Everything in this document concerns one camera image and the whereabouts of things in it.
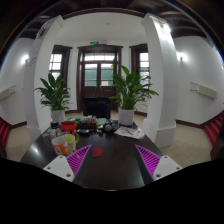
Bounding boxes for black chair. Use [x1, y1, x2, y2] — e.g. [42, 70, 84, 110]
[82, 99, 112, 119]

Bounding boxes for red carpeted staircase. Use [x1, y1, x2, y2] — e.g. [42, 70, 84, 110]
[203, 113, 224, 148]
[0, 116, 11, 151]

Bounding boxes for printed magazine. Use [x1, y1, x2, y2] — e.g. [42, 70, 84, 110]
[113, 125, 146, 140]

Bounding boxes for flat round red coaster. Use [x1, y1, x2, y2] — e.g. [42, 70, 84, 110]
[91, 146, 104, 158]

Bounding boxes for green packet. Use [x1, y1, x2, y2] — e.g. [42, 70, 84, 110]
[96, 117, 108, 126]

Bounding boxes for red box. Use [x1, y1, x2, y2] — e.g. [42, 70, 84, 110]
[59, 120, 78, 132]

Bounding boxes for dark wooden double door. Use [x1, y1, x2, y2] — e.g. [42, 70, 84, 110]
[77, 44, 124, 113]

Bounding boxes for glowing wall lamp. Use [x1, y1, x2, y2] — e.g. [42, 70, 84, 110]
[20, 54, 30, 65]
[176, 51, 188, 63]

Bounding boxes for green printed box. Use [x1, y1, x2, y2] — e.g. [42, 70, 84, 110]
[65, 116, 81, 123]

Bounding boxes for dark grey headphones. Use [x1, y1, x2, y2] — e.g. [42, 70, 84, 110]
[103, 121, 120, 132]

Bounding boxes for orange drink bottle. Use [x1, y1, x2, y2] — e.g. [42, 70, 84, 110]
[49, 121, 72, 157]

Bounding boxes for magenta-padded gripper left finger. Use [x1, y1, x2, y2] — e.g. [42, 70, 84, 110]
[43, 143, 94, 184]

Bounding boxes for box of snacks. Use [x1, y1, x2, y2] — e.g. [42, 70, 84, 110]
[79, 115, 98, 130]

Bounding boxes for potted plant in white pot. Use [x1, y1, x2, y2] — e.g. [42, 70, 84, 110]
[33, 73, 72, 125]
[109, 64, 160, 127]

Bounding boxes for dark framed window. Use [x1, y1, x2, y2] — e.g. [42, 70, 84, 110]
[48, 44, 73, 84]
[129, 43, 150, 88]

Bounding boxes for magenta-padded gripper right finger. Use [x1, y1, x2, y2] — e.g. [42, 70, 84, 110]
[134, 143, 183, 185]

